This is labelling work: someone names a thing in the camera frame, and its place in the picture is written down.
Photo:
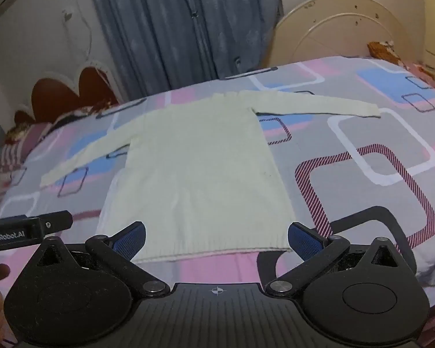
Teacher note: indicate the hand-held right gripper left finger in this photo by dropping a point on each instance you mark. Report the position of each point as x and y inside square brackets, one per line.
[130, 241]

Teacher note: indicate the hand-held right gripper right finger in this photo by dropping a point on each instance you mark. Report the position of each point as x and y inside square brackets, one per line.
[304, 241]

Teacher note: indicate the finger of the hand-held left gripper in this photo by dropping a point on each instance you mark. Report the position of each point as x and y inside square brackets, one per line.
[58, 220]

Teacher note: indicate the cream knit sweater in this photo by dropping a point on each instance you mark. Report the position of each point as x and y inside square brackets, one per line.
[203, 170]

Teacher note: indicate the grey pink patterned bed sheet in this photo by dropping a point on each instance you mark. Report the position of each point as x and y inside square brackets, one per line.
[348, 195]

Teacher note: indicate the striped pink pillow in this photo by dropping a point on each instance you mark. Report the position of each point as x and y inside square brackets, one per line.
[21, 145]

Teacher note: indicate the red heart-shaped headboard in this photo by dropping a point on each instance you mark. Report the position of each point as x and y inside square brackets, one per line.
[50, 94]

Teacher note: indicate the orange floral cloth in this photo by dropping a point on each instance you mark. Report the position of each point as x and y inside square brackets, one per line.
[384, 50]

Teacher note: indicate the cream round headboard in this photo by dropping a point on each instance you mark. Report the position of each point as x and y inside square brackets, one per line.
[330, 32]

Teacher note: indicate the blue-grey curtain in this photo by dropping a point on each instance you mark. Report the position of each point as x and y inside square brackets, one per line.
[174, 29]

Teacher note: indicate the white wall plug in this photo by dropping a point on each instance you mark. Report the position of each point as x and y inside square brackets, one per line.
[67, 15]

